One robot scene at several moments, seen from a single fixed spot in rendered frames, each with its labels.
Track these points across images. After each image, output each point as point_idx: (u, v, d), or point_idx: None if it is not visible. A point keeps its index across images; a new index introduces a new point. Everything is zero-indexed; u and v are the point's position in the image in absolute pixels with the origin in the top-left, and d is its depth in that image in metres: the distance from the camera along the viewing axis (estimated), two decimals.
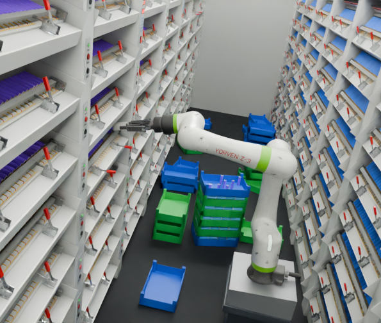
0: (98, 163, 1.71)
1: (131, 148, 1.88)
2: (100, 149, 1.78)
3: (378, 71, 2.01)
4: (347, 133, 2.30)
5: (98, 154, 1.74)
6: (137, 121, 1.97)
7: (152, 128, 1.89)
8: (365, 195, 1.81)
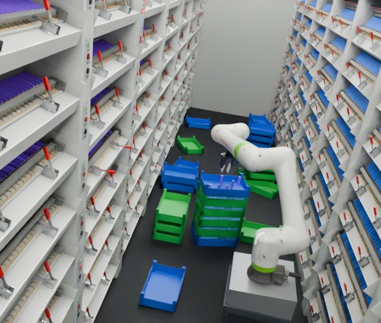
0: (98, 163, 1.71)
1: (131, 148, 1.88)
2: (100, 149, 1.78)
3: (378, 71, 2.01)
4: (347, 133, 2.30)
5: (98, 154, 1.74)
6: (234, 160, 2.68)
7: (226, 152, 2.59)
8: (365, 195, 1.81)
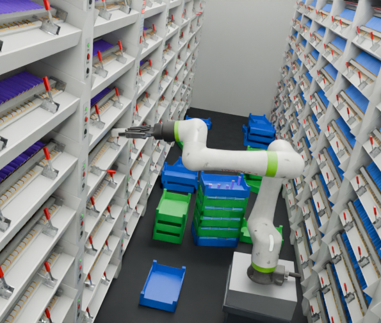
0: (95, 162, 1.71)
1: None
2: (97, 147, 1.78)
3: (378, 71, 2.01)
4: (347, 133, 2.30)
5: (95, 153, 1.74)
6: (136, 127, 1.88)
7: (152, 135, 1.81)
8: (365, 195, 1.81)
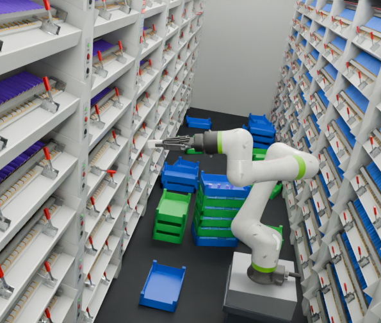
0: (95, 162, 1.71)
1: (113, 131, 1.86)
2: (97, 147, 1.78)
3: (378, 71, 2.01)
4: (347, 133, 2.30)
5: (95, 152, 1.74)
6: (173, 138, 1.73)
7: (193, 147, 1.66)
8: (365, 195, 1.81)
